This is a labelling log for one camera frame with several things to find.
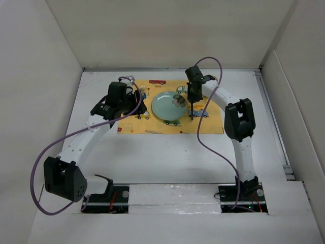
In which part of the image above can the fork with black handle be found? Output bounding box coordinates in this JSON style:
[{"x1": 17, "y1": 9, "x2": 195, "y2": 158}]
[{"x1": 135, "y1": 85, "x2": 147, "y2": 103}]

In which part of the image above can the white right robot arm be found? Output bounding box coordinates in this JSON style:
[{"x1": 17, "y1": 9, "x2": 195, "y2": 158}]
[{"x1": 185, "y1": 66, "x2": 258, "y2": 200}]

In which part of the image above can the light green plate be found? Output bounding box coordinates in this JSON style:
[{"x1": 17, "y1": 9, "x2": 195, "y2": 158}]
[{"x1": 151, "y1": 91, "x2": 187, "y2": 120}]

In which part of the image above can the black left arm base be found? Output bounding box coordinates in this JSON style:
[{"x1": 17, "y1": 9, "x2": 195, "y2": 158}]
[{"x1": 81, "y1": 174, "x2": 129, "y2": 214}]

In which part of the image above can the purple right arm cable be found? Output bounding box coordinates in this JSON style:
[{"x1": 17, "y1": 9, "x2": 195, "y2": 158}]
[{"x1": 194, "y1": 56, "x2": 257, "y2": 213}]

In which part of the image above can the yellow car-print placemat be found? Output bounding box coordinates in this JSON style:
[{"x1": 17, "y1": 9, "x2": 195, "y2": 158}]
[{"x1": 117, "y1": 80, "x2": 224, "y2": 134}]

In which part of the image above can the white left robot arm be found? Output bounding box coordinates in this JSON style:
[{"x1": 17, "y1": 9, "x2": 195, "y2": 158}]
[{"x1": 44, "y1": 76, "x2": 146, "y2": 202}]

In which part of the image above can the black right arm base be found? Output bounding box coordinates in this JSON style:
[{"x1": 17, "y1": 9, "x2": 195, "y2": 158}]
[{"x1": 214, "y1": 177, "x2": 268, "y2": 214}]

